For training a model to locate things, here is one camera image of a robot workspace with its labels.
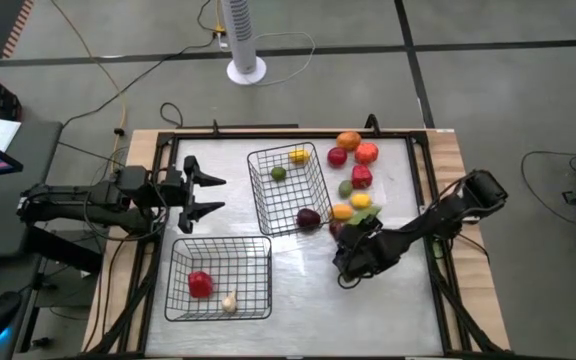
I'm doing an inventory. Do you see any orange fruit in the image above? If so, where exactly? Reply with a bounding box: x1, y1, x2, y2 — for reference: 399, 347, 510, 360
335, 130, 363, 152

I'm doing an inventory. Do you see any grey desk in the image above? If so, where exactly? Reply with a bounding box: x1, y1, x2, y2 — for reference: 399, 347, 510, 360
0, 119, 64, 259

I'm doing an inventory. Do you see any white tower fan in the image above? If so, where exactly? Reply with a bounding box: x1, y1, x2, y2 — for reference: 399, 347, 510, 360
219, 0, 268, 86

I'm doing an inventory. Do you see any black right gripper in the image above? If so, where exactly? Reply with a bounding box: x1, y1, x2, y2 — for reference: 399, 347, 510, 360
333, 223, 390, 280

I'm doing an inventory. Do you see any yellow floor cable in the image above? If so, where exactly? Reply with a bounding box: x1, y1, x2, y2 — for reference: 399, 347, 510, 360
49, 0, 128, 181

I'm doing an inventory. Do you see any black metal table frame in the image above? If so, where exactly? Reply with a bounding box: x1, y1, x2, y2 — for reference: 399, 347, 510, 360
82, 113, 514, 360

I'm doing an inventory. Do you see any looped black cable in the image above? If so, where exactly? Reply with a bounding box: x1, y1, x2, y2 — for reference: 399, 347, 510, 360
159, 101, 185, 129

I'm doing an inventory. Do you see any black wire basket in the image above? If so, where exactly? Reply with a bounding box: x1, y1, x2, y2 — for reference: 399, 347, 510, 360
246, 141, 334, 238
163, 235, 274, 322

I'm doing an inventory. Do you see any green leafy vegetable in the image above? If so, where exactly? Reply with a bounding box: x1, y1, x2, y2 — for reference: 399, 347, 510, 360
345, 205, 383, 227

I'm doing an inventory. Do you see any thin black stand cable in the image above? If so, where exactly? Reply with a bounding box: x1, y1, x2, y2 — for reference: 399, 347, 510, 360
519, 149, 576, 232

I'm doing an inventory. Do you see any dark purple plum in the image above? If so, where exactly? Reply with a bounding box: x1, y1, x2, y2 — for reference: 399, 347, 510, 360
295, 207, 322, 231

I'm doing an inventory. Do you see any white garlic bulb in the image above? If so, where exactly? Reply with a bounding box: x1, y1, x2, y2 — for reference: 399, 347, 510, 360
220, 288, 239, 315

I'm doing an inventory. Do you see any orange yellow mango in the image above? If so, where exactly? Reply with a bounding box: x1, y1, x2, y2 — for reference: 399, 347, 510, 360
330, 203, 355, 222

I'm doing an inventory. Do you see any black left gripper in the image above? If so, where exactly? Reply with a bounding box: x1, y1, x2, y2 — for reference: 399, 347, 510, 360
157, 155, 228, 235

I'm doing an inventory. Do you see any white fan cable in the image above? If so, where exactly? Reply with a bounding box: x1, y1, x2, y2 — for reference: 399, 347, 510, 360
217, 30, 317, 87

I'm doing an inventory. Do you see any long black floor cable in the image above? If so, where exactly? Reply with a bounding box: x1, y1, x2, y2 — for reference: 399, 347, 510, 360
60, 0, 222, 130

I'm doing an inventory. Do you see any red apple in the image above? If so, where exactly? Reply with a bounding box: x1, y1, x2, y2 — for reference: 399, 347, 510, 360
326, 146, 349, 168

